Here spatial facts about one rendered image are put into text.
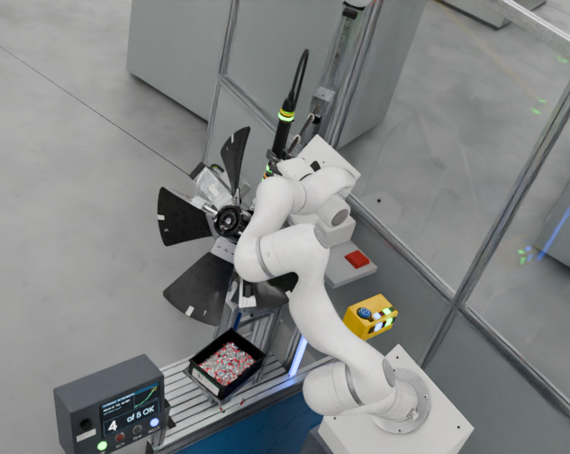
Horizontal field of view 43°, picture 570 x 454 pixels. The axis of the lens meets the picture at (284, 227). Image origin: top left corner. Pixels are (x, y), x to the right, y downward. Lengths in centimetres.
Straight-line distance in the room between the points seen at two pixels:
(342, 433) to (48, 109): 349
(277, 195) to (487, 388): 146
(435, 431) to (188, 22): 349
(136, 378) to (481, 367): 143
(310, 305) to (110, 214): 273
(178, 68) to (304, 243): 364
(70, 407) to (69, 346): 174
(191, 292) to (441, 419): 95
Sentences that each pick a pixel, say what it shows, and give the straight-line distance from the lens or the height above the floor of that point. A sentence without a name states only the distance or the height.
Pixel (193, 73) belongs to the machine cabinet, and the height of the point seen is 34.
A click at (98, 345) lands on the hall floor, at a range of 362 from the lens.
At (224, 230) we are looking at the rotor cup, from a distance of 247.
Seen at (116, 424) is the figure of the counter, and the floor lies 116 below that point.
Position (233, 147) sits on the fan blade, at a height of 133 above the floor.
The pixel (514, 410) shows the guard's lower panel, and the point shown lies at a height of 81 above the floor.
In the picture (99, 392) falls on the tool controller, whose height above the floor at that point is 125.
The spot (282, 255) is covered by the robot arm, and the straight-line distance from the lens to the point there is 164.
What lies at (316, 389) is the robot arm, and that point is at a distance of 182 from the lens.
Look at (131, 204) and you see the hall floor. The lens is 438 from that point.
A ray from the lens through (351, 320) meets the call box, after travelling 252.
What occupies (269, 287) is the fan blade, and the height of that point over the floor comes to 116.
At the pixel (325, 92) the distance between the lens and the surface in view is 282.
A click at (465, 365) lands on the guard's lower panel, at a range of 294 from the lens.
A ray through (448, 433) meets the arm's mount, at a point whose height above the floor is 121.
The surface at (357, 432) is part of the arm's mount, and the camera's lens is 223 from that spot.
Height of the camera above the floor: 280
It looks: 39 degrees down
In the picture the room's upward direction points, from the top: 16 degrees clockwise
